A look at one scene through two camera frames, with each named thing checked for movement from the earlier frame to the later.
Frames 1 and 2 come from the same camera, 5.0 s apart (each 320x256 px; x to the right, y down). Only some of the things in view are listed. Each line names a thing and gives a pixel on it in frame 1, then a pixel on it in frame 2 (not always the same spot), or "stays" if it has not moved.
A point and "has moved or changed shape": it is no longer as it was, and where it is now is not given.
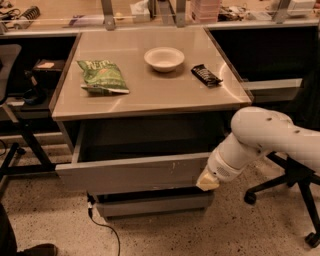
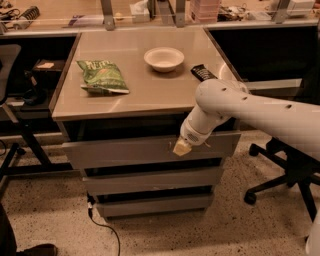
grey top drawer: x=139 y=154 has moved or changed shape
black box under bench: x=46 y=72 stays
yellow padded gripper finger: x=206 y=181 to x=181 y=147
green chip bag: x=102 y=77 stays
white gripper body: x=220 y=168 to x=192 y=137
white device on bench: x=300 y=7 stays
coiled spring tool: x=26 y=18 stays
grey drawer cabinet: x=140 y=111 stays
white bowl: x=164 y=59 stays
